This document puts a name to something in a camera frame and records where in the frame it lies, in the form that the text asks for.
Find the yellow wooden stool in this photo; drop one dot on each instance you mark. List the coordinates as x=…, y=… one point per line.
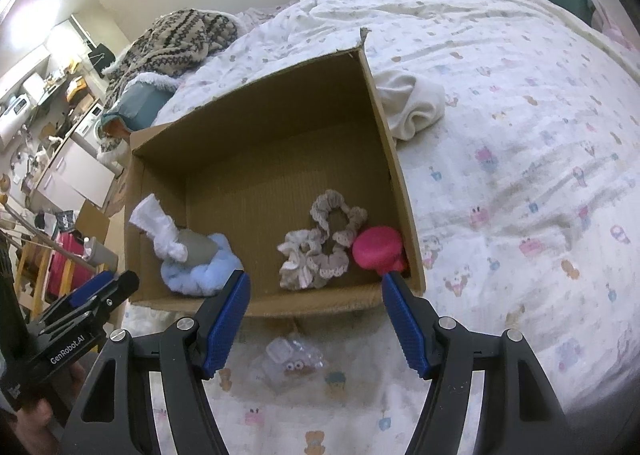
x=30, y=270

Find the pink cloth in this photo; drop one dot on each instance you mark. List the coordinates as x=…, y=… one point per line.
x=612, y=25

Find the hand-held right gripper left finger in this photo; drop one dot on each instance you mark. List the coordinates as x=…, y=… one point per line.
x=225, y=330

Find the dark hanging garment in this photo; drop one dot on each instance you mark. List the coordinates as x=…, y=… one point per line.
x=102, y=60

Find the printed white bed quilt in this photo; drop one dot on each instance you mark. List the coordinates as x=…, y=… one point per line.
x=500, y=160

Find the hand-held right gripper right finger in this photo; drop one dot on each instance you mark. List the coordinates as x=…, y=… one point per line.
x=407, y=330

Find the light blue fluffy scrunchie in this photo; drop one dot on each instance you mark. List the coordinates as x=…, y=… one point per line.
x=210, y=275

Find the pink rubber object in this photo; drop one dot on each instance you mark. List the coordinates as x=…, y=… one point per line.
x=375, y=247

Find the person's left hand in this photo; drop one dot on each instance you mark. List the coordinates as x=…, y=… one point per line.
x=32, y=422

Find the grey bin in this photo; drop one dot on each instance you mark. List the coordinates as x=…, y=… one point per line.
x=102, y=252

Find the wooden stick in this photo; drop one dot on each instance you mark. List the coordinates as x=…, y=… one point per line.
x=50, y=247

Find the red bag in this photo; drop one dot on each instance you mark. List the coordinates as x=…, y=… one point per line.
x=70, y=250

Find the white sock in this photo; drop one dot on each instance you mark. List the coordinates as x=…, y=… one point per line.
x=155, y=225

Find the teal cushion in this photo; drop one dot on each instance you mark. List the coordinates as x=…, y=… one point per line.
x=137, y=105

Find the white crumpled cloth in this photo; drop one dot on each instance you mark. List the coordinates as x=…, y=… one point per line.
x=415, y=105

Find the grey-brown scrunchie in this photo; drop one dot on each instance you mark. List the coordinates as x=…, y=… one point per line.
x=325, y=202

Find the grey sock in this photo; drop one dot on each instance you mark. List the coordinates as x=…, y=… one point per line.
x=197, y=247

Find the beige and white scrunchie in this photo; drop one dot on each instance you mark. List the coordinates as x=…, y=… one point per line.
x=300, y=265

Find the clear plastic bag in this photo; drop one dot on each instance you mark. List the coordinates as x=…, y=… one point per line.
x=287, y=360

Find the white washing machine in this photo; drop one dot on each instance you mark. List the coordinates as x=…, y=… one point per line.
x=87, y=127

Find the white kitchen cabinet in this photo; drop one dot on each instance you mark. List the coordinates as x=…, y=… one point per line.
x=70, y=175

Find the small cardboard floor box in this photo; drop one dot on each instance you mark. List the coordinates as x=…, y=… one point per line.
x=95, y=222

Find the patterned knit blanket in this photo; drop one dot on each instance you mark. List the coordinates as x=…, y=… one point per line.
x=175, y=40

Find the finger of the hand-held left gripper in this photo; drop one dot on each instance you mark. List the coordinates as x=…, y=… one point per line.
x=117, y=290
x=90, y=287

